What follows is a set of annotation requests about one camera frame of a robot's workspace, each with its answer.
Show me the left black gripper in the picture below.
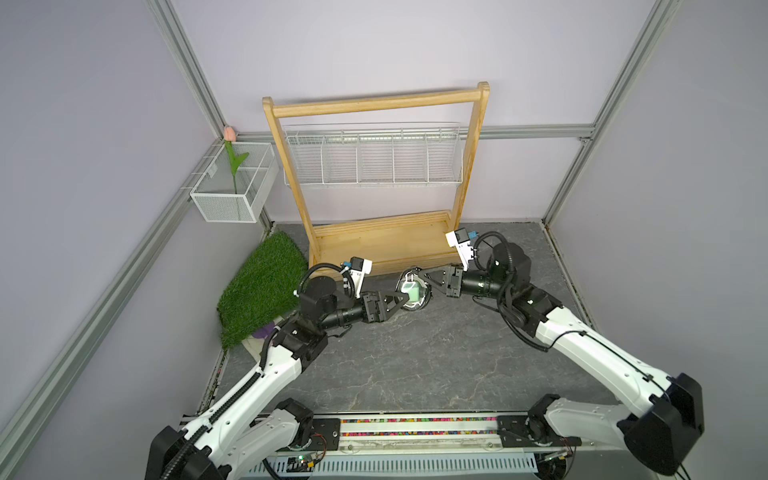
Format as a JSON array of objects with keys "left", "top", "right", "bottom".
[{"left": 320, "top": 289, "right": 407, "bottom": 332}]

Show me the green charger adapter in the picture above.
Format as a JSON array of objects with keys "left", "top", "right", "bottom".
[{"left": 399, "top": 281, "right": 422, "bottom": 306}]

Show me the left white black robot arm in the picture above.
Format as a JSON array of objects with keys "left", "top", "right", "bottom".
[{"left": 145, "top": 272, "right": 410, "bottom": 479}]

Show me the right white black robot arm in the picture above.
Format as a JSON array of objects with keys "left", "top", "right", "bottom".
[{"left": 414, "top": 233, "right": 705, "bottom": 479}]

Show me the green artificial grass mat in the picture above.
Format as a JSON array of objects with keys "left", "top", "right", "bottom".
[{"left": 217, "top": 231, "right": 308, "bottom": 350}]

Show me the pink tulip artificial flower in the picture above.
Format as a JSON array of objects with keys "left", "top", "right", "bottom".
[{"left": 223, "top": 126, "right": 249, "bottom": 194}]

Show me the wooden rack frame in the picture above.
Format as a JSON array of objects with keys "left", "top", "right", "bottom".
[{"left": 262, "top": 82, "right": 491, "bottom": 275}]

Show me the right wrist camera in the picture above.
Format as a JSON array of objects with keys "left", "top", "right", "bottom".
[{"left": 445, "top": 228, "right": 478, "bottom": 271}]

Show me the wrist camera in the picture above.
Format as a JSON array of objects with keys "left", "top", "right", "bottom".
[
  {"left": 445, "top": 228, "right": 478, "bottom": 271},
  {"left": 342, "top": 256, "right": 373, "bottom": 298}
]

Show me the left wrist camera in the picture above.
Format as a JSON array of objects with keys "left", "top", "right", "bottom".
[{"left": 342, "top": 256, "right": 373, "bottom": 298}]

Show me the white wire basket shelf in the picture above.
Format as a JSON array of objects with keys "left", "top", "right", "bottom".
[{"left": 284, "top": 123, "right": 464, "bottom": 187}]

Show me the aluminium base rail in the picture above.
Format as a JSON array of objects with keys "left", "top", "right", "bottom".
[{"left": 167, "top": 410, "right": 673, "bottom": 466}]

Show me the white mesh wall basket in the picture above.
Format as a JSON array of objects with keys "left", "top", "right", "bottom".
[{"left": 190, "top": 141, "right": 280, "bottom": 223}]

